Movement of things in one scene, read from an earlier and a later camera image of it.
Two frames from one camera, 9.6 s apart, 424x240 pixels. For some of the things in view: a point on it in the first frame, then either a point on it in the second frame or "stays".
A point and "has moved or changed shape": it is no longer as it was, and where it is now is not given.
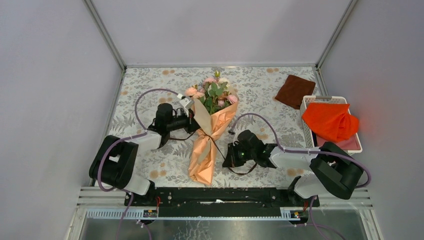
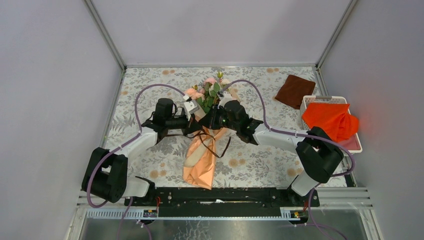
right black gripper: [231, 156] to [212, 117]
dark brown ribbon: [219, 149] to [203, 135]
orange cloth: [331, 121] stays
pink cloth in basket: [351, 143] stays
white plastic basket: [312, 99] stays
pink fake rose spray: [229, 99] has moved or changed shape
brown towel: [292, 92] stays
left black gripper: [191, 124] stays
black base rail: [220, 201] stays
